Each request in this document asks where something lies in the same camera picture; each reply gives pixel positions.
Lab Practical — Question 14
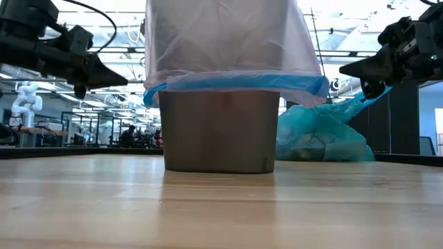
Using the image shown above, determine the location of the long ceiling light strip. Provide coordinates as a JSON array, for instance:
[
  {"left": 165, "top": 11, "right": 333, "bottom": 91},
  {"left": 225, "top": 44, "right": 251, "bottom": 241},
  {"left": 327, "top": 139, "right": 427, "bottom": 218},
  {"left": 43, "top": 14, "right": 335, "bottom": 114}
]
[{"left": 88, "top": 46, "right": 379, "bottom": 58}]

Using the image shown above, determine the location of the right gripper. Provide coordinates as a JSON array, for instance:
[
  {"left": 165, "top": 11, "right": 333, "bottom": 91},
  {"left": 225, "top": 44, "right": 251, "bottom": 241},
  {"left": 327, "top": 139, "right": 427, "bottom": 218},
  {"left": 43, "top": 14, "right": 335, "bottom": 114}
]
[{"left": 338, "top": 13, "right": 443, "bottom": 100}]

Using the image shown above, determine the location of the dark brown trash bin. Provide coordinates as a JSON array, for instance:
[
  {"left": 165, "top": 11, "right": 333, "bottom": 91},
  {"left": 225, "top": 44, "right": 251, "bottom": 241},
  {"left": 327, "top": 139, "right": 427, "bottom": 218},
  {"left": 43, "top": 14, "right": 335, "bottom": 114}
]
[{"left": 158, "top": 89, "right": 281, "bottom": 175}]

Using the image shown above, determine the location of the person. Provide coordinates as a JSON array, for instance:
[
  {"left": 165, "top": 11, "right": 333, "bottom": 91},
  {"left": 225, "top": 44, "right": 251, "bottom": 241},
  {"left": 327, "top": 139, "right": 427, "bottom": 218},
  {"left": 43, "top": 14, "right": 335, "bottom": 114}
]
[{"left": 118, "top": 124, "right": 138, "bottom": 149}]

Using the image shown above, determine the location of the grey chair back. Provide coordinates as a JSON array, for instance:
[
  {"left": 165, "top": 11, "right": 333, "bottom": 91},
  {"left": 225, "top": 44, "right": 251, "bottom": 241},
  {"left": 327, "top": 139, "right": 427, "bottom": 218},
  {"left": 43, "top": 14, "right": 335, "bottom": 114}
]
[{"left": 419, "top": 135, "right": 437, "bottom": 156}]

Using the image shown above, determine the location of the pink plastic trash bag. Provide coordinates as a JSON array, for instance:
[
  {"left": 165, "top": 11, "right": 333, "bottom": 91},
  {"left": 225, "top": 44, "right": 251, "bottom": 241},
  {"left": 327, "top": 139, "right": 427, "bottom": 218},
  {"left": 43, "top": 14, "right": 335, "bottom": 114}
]
[{"left": 142, "top": 0, "right": 331, "bottom": 109}]

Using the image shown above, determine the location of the dark blue metal frame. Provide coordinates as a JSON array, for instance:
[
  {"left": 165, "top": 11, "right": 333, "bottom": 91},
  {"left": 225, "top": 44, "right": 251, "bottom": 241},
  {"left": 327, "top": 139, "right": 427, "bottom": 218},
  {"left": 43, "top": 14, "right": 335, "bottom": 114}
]
[{"left": 60, "top": 110, "right": 116, "bottom": 147}]

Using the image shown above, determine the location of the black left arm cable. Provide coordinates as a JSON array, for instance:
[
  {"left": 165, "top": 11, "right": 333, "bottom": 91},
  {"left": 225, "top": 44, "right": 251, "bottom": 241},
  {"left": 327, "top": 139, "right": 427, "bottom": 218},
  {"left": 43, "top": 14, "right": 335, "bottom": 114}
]
[{"left": 61, "top": 0, "right": 118, "bottom": 55}]

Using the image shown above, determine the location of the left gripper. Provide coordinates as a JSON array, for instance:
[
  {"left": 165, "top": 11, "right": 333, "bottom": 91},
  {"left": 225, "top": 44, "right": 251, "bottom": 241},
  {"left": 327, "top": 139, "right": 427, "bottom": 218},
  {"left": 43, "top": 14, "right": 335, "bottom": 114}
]
[{"left": 0, "top": 24, "right": 129, "bottom": 100}]

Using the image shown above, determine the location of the blue plastic trash bag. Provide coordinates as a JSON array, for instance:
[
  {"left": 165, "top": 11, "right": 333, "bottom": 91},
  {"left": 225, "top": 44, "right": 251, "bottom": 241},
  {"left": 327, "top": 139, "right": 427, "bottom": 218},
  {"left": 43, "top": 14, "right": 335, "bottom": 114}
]
[{"left": 275, "top": 86, "right": 394, "bottom": 163}]

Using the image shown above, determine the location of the black partition wall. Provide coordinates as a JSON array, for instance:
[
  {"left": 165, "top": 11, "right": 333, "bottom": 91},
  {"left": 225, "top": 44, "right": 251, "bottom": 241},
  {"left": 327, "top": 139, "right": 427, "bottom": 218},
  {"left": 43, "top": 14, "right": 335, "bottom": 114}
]
[{"left": 345, "top": 82, "right": 421, "bottom": 156}]

